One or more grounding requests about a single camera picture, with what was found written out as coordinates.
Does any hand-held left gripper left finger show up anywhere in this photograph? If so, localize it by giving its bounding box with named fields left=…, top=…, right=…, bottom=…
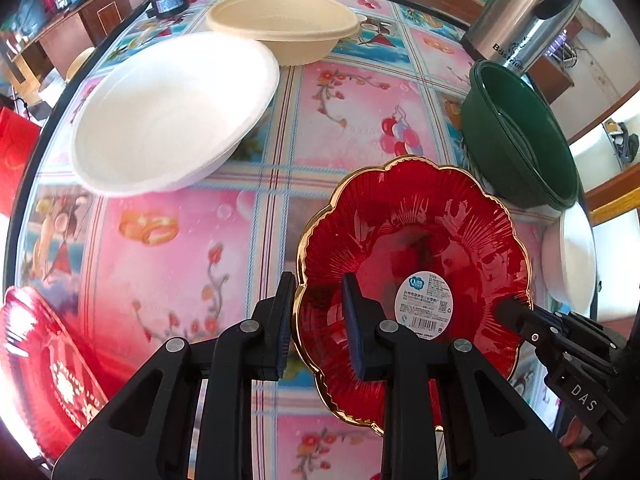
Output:
left=52, top=271, right=301, bottom=480

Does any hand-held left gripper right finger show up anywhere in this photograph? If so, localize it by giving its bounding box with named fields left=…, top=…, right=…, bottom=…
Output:
left=341, top=274, right=581, bottom=480

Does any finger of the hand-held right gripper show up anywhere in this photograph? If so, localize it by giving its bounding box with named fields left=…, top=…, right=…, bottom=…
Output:
left=495, top=298, right=577, bottom=357

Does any small white bowl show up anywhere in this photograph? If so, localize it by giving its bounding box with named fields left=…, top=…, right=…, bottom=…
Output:
left=541, top=202, right=598, bottom=317

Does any red glass plate gold rim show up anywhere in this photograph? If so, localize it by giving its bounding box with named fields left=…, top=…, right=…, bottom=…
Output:
left=291, top=155, right=535, bottom=435

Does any printed floral tablecloth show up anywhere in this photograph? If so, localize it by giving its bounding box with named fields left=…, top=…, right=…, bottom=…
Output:
left=15, top=0, right=566, bottom=480

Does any dark green bowl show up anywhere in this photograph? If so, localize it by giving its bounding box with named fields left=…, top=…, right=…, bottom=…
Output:
left=460, top=59, right=581, bottom=211

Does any dark cloth bundle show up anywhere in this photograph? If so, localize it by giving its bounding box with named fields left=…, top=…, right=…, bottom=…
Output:
left=605, top=120, right=640, bottom=166

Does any red printed tray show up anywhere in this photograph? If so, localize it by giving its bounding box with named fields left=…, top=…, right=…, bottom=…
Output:
left=0, top=286, right=111, bottom=461

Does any large white paper bowl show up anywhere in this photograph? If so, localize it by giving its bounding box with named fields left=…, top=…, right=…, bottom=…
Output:
left=70, top=31, right=281, bottom=198

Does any stainless steel kettle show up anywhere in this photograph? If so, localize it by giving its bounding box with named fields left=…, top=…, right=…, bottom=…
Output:
left=459, top=0, right=587, bottom=78

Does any beige paper bowl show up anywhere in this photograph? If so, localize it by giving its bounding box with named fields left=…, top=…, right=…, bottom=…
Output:
left=206, top=0, right=368, bottom=67

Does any red paper bag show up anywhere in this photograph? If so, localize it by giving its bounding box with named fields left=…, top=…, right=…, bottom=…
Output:
left=0, top=106, right=43, bottom=216

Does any beige round stool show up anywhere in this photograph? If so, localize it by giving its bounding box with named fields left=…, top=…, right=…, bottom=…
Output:
left=65, top=46, right=96, bottom=83

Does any wooden cabinet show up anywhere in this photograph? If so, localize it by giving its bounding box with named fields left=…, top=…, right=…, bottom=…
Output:
left=10, top=0, right=506, bottom=91

